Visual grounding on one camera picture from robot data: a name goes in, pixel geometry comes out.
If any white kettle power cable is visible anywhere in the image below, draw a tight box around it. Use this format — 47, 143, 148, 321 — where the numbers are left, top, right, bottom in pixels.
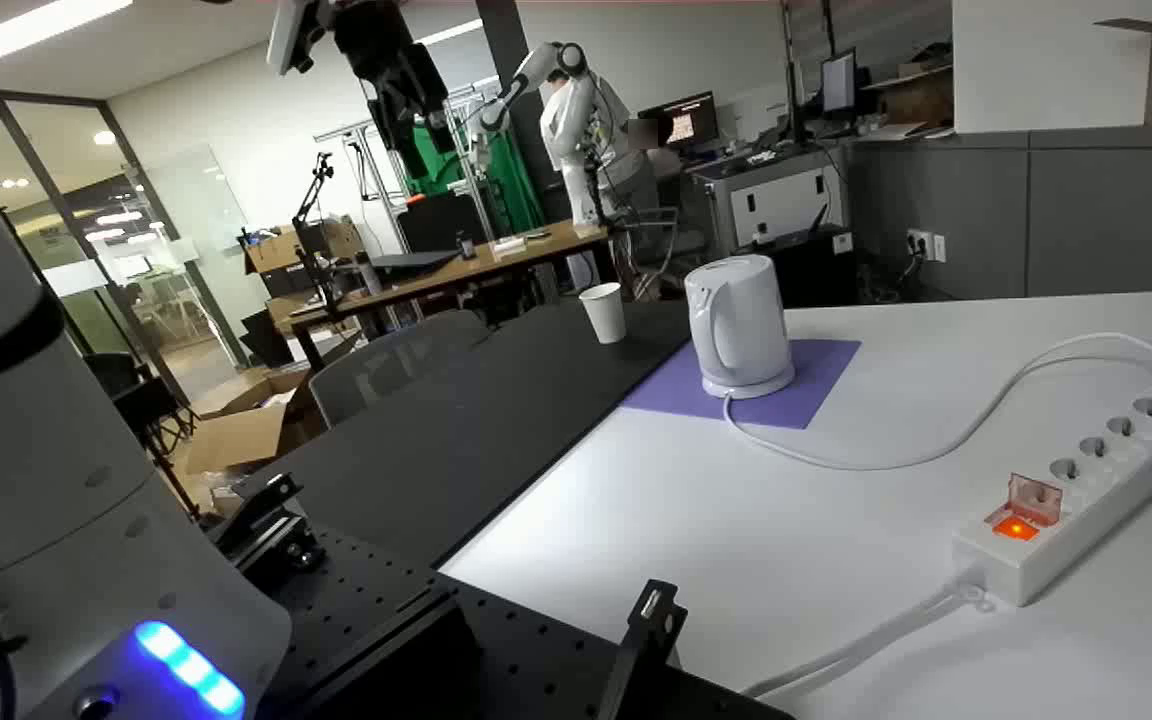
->
722, 326, 1152, 477

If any purple square mat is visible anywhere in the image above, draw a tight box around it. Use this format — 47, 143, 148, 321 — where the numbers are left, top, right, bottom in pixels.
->
620, 335, 863, 430

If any black perforated breadboard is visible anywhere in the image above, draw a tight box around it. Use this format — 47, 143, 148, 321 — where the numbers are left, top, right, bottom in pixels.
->
222, 297, 795, 720

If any white wall socket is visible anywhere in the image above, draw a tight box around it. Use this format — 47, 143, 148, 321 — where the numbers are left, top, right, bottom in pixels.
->
904, 225, 953, 269

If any black tripod stand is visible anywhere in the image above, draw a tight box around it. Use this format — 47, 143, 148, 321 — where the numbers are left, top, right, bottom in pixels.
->
283, 146, 345, 321

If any white power strip cable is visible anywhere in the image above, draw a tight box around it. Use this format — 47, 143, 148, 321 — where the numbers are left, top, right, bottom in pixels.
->
739, 576, 998, 704

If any grey partition wall panel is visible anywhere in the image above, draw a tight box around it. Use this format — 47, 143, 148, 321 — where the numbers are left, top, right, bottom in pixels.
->
850, 125, 1152, 303

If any rectangular ceiling light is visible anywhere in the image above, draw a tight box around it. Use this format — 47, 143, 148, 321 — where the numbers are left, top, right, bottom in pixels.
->
0, 0, 136, 71

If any grey office chair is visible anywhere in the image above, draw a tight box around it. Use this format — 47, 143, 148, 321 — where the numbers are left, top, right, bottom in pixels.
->
305, 308, 498, 435

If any long wooden desk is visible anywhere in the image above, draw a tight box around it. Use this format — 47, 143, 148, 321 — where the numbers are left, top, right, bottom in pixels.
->
266, 215, 617, 373

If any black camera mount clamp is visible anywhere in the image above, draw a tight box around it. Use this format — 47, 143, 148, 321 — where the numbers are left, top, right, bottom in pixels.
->
591, 576, 693, 720

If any open cardboard box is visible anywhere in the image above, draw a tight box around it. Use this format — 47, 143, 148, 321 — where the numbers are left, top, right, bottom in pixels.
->
167, 384, 328, 520

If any dark computer monitor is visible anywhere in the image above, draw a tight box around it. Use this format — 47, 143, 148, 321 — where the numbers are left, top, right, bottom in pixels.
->
815, 47, 863, 125

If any white power strip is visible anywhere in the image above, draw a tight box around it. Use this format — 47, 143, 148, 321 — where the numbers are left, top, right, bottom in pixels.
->
953, 376, 1152, 610

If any grey white equipment cabinet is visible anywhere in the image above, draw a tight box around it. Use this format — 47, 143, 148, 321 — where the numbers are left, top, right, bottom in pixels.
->
701, 143, 862, 260

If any white electric kettle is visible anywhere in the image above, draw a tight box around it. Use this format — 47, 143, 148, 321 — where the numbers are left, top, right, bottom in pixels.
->
682, 250, 800, 402

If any computer monitor with lit screen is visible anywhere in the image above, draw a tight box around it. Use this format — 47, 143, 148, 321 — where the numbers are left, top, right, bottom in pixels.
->
636, 86, 724, 155

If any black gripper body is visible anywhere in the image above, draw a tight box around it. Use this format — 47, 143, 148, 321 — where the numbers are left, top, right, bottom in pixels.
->
328, 0, 456, 121

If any black base mounting bracket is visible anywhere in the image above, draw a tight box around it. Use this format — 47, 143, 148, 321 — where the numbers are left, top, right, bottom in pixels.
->
205, 462, 328, 580

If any white paper cup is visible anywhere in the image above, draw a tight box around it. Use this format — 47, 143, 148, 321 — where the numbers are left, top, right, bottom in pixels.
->
577, 280, 631, 353

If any green cloth backdrop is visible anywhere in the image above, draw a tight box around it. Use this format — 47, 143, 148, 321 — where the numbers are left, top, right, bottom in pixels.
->
403, 117, 547, 240

